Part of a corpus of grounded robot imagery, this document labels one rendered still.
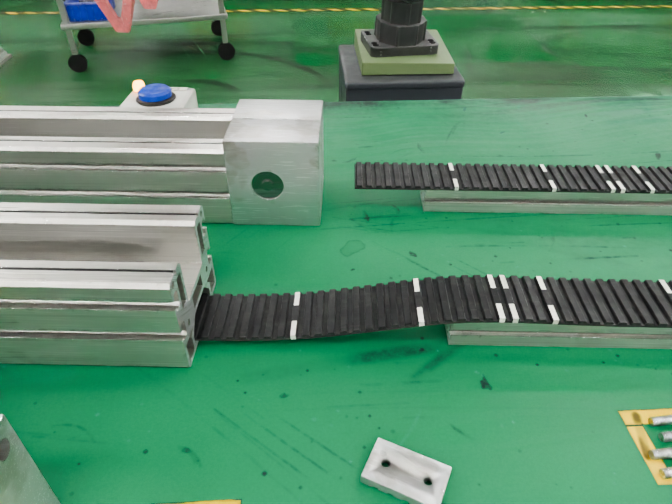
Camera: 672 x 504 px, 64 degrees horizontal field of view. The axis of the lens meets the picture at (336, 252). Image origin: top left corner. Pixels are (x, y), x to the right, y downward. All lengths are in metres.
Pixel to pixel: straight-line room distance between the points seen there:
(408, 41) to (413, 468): 0.74
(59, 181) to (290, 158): 0.23
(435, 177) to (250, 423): 0.32
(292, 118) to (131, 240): 0.21
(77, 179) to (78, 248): 0.13
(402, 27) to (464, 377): 0.66
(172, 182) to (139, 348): 0.19
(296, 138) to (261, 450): 0.28
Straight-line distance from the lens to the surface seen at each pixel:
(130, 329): 0.41
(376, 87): 0.92
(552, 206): 0.62
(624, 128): 0.86
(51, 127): 0.66
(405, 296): 0.43
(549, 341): 0.46
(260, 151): 0.52
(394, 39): 0.96
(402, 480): 0.36
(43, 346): 0.45
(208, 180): 0.54
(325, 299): 0.45
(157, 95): 0.70
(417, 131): 0.76
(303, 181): 0.53
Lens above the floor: 1.10
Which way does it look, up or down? 38 degrees down
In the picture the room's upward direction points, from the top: straight up
